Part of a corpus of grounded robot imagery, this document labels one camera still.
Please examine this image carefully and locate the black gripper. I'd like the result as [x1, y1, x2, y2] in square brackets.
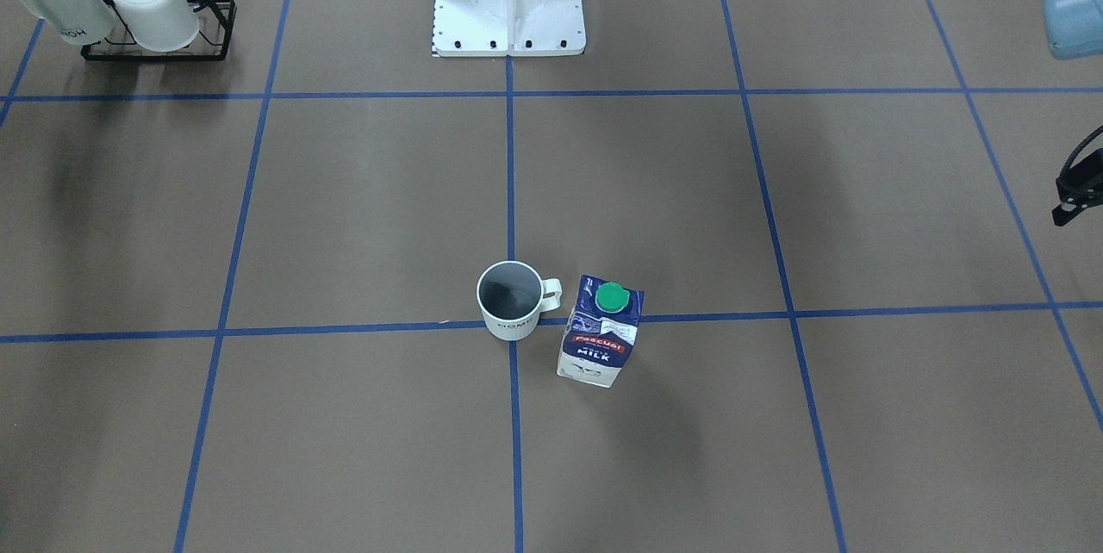
[1051, 159, 1102, 227]

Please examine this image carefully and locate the blue white milk carton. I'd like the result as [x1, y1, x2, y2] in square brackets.
[556, 274, 645, 389]

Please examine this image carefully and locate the white ribbed HOME mug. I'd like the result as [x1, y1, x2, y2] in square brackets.
[476, 260, 563, 342]

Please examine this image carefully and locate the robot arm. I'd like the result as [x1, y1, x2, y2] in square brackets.
[1043, 0, 1102, 227]

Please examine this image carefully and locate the white mug on rack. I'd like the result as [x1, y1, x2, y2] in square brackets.
[113, 0, 201, 52]

